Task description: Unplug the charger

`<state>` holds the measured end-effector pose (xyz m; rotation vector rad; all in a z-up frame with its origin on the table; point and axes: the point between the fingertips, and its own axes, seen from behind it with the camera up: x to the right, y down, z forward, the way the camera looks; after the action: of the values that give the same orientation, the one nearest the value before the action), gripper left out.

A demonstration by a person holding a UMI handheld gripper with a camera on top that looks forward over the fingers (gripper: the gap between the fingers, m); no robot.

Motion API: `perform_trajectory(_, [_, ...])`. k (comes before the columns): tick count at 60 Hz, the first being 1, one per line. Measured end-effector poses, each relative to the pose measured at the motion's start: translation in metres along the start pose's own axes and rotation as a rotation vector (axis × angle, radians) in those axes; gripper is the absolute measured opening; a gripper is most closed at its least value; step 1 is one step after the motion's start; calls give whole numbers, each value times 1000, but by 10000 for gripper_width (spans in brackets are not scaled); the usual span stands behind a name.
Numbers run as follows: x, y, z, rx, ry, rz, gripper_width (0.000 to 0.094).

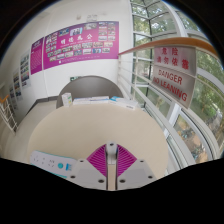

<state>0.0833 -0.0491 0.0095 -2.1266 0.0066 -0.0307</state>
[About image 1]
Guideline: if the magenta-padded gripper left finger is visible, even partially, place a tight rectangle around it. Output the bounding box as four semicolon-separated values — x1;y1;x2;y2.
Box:
68;143;108;191

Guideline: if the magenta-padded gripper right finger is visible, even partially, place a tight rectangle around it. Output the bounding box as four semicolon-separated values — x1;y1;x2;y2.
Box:
116;144;157;191

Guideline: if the white and teal power strip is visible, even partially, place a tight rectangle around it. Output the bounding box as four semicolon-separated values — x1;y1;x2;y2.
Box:
29;150;79;179

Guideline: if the flat white and blue box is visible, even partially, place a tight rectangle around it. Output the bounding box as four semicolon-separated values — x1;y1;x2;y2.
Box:
109;95;139;111

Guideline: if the long flat white box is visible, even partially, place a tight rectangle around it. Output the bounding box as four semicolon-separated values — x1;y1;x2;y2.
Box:
72;95;110;106

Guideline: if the small upright white box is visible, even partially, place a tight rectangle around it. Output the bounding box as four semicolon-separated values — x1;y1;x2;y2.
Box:
61;92;74;108

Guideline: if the white danger warning sign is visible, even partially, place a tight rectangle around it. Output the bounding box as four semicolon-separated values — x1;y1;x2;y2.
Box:
151;64;196;109

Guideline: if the white stair railing orange handrail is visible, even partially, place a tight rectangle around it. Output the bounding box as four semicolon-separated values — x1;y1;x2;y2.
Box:
0;94;18;133

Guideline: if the white photo notice board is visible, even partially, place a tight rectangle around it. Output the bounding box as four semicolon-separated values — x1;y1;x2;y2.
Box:
19;51;32;89
12;68;24;101
8;84;18;109

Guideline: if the large magenta photo poster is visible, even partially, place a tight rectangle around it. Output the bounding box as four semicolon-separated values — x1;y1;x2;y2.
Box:
42;20;120;71

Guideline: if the narrow magenta text poster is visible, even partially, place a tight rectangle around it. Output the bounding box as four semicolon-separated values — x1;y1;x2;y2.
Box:
29;36;45;76

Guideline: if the white railing with orange handrail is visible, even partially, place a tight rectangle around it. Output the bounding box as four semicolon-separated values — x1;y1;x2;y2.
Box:
117;36;224;168

